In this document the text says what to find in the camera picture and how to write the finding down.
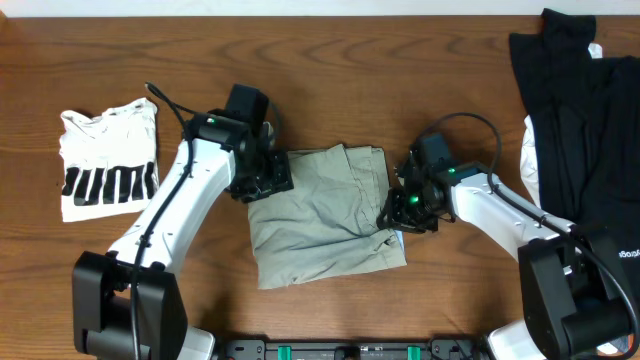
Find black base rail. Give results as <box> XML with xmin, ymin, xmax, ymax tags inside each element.
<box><xmin>218</xmin><ymin>338</ymin><xmax>491</xmax><ymax>360</ymax></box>

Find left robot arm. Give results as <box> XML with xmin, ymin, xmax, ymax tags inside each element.
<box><xmin>71</xmin><ymin>84</ymin><xmax>293</xmax><ymax>360</ymax></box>

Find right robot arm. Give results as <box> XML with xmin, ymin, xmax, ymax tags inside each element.
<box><xmin>377</xmin><ymin>134</ymin><xmax>639</xmax><ymax>359</ymax></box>

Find folded white printed t-shirt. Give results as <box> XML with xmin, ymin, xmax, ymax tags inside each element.
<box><xmin>59</xmin><ymin>98</ymin><xmax>159</xmax><ymax>223</ymax></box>

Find left black cable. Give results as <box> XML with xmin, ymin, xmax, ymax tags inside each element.
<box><xmin>128</xmin><ymin>81</ymin><xmax>281</xmax><ymax>360</ymax></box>

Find khaki green shorts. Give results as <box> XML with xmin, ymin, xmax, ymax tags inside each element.
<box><xmin>248</xmin><ymin>144</ymin><xmax>407</xmax><ymax>289</ymax></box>

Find black garment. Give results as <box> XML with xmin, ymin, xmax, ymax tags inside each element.
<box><xmin>509</xmin><ymin>9</ymin><xmax>639</xmax><ymax>291</ymax></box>

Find white garment under pile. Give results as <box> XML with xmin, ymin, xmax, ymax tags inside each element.
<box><xmin>511</xmin><ymin>39</ymin><xmax>606</xmax><ymax>220</ymax></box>

